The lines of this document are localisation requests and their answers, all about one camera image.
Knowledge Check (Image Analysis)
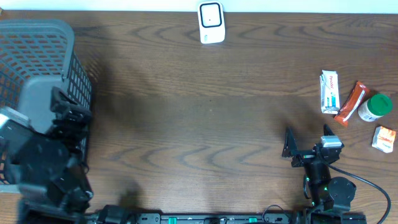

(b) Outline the green lid white jar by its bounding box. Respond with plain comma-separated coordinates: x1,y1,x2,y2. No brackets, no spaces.
358,94,393,122

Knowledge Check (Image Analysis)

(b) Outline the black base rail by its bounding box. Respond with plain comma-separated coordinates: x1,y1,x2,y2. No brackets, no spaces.
85,205,367,224

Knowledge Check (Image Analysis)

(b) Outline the orange snack bar wrapper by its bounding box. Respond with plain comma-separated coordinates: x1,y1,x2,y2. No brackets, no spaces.
334,81,370,127

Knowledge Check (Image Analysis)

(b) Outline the white Panadol medicine box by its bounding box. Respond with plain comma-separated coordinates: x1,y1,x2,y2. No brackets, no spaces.
320,70,340,114

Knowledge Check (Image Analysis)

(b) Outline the orange white snack packet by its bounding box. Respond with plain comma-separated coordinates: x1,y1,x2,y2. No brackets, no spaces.
371,126,396,153

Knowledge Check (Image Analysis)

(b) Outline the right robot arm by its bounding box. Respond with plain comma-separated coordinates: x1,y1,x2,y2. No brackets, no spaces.
282,124,356,223

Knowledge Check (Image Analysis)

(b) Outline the grey plastic basket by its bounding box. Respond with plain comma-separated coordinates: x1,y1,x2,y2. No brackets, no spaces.
0,19,93,194

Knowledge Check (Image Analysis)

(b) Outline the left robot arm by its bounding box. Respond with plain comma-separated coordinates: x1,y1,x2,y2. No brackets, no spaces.
1,87,93,223

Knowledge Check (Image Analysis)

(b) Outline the white barcode scanner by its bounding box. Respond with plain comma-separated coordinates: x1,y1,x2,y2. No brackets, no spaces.
197,1,226,44

